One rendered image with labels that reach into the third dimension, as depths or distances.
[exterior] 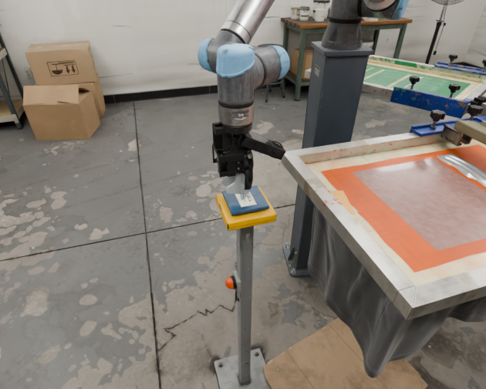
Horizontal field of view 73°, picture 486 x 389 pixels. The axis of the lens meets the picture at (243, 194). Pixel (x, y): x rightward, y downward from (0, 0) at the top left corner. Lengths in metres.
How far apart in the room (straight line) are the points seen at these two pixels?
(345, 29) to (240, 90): 0.77
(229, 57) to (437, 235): 0.61
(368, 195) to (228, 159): 0.41
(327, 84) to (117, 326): 1.48
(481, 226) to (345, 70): 0.75
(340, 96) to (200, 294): 1.21
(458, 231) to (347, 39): 0.79
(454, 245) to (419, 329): 0.25
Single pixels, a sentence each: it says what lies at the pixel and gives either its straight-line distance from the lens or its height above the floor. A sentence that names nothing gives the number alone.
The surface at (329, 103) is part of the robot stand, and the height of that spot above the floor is 1.00.
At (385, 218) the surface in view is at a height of 0.96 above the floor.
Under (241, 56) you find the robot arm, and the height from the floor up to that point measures 1.33.
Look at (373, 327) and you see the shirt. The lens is 1.01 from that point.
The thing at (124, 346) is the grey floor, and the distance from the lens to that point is 1.78.
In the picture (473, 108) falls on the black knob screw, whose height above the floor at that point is 1.06.
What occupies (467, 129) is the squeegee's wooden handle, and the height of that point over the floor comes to 1.05.
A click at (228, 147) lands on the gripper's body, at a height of 1.13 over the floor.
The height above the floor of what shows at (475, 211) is 0.96.
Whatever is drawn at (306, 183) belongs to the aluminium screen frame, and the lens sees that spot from 0.90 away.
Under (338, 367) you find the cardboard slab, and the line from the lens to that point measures 1.68.
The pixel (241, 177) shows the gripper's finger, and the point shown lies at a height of 1.05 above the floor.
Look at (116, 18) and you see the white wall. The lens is 4.37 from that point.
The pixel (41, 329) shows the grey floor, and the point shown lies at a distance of 2.00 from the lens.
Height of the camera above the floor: 1.47
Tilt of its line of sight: 36 degrees down
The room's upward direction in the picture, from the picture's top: straight up
